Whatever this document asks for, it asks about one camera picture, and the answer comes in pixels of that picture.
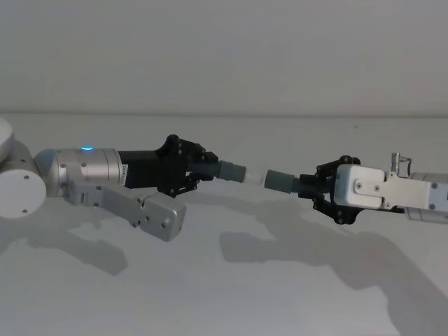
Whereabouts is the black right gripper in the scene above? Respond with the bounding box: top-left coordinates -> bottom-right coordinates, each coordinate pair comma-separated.
311,155 -> 407,225

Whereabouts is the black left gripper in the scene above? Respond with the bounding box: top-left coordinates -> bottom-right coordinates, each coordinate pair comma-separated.
118,134 -> 218,199

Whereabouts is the black ribbed hose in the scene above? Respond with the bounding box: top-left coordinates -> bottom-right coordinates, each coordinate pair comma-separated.
187,158 -> 264,188

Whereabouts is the white curtain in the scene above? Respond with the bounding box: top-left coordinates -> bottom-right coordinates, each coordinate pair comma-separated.
0,0 -> 448,117

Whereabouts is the white table cloth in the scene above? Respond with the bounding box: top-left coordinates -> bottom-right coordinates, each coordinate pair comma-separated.
0,111 -> 448,336

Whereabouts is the thin cable with silver plug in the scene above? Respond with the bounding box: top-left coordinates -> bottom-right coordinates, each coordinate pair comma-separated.
389,151 -> 414,174

